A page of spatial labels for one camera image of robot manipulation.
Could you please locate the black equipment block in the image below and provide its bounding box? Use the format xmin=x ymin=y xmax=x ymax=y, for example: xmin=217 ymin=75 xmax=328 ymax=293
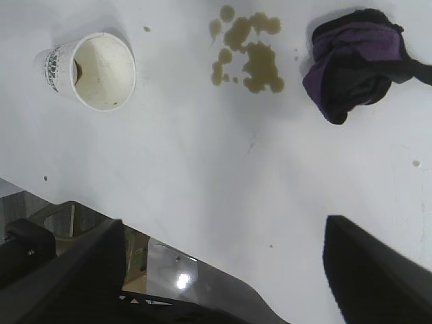
xmin=0 ymin=218 xmax=57 ymax=288

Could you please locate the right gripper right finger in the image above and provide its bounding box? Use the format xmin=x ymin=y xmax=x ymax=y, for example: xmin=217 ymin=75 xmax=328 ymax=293
xmin=321 ymin=215 xmax=432 ymax=324

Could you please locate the dark purple black cloth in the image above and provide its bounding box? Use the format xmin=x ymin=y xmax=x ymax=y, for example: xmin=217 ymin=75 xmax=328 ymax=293
xmin=302 ymin=8 xmax=432 ymax=126

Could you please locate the brown coffee spill puddle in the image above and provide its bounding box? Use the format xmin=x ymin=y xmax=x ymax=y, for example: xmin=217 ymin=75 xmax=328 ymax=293
xmin=208 ymin=5 xmax=286 ymax=95

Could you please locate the shiny metal bracket plate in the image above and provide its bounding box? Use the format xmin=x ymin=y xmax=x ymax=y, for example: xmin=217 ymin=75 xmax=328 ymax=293
xmin=146 ymin=237 xmax=200 ymax=302

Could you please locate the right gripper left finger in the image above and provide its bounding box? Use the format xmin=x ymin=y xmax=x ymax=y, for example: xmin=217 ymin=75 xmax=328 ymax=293
xmin=0 ymin=218 xmax=128 ymax=324

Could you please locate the white paper coffee cup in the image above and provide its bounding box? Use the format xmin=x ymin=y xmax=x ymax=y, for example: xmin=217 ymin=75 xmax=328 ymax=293
xmin=33 ymin=32 xmax=137 ymax=111

